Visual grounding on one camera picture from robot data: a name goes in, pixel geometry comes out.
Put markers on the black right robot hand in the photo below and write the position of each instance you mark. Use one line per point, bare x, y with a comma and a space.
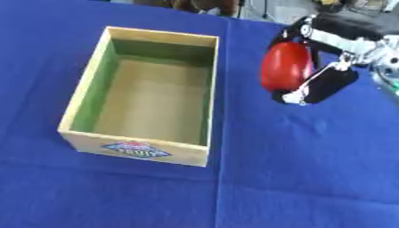
340, 25

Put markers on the red oval toy fruit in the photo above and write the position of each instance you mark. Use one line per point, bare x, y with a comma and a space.
284, 66

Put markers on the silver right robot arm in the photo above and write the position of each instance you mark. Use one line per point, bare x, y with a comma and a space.
387, 63

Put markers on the tan cardboard box green inside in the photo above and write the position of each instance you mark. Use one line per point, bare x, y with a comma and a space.
150, 98

